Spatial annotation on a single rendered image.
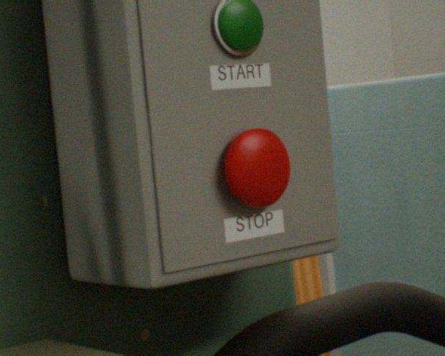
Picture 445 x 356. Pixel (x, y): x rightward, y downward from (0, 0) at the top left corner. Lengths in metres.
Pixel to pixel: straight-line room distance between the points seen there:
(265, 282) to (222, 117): 0.12
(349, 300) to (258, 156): 0.11
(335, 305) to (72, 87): 0.15
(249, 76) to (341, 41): 2.38
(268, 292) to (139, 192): 0.14
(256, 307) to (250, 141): 0.12
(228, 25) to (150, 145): 0.06
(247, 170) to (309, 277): 2.02
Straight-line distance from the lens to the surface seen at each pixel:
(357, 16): 2.83
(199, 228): 0.37
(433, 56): 2.85
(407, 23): 2.90
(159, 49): 0.37
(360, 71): 2.81
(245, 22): 0.38
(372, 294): 0.47
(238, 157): 0.37
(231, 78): 0.39
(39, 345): 0.40
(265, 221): 0.39
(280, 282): 0.48
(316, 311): 0.44
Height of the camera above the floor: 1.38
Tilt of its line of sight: 3 degrees down
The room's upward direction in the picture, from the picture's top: 5 degrees counter-clockwise
